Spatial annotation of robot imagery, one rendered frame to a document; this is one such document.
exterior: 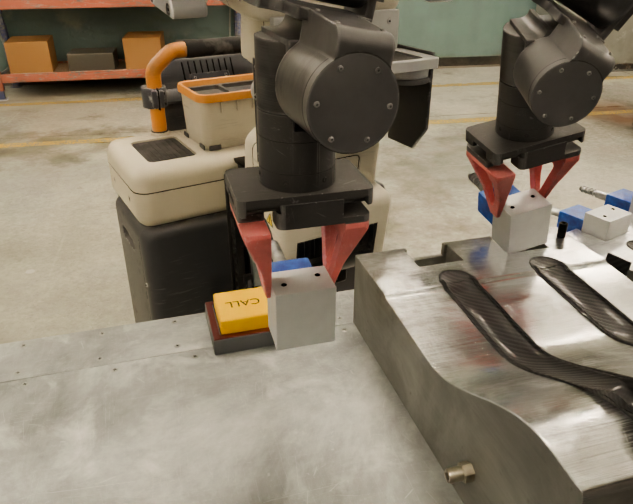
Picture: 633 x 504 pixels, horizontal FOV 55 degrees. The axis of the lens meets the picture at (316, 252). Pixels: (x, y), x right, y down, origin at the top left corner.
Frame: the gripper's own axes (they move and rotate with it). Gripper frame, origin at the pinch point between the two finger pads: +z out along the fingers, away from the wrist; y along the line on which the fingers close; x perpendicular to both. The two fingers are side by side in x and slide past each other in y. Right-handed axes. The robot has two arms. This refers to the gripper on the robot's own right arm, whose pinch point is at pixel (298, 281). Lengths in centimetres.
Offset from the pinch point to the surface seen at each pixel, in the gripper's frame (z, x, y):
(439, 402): 8.9, -7.6, 10.2
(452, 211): 99, 198, 128
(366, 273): 6.6, 10.0, 10.0
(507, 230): 3.4, 9.6, 26.0
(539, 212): 1.3, 9.0, 29.2
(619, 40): 73, 458, 433
